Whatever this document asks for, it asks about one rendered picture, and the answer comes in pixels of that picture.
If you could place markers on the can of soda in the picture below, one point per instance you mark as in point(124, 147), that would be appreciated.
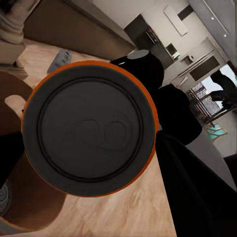
point(89, 129)
point(5, 198)

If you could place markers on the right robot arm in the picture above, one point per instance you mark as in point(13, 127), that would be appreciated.
point(173, 107)

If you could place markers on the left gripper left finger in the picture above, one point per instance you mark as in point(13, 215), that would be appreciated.
point(11, 149)

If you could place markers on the trash can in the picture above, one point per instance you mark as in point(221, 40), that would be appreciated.
point(35, 203)

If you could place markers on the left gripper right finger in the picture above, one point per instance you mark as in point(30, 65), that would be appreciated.
point(201, 203)

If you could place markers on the cabinet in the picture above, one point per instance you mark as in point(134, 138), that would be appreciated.
point(77, 25)

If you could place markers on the wood fireplace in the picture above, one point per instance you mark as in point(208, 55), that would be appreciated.
point(13, 13)

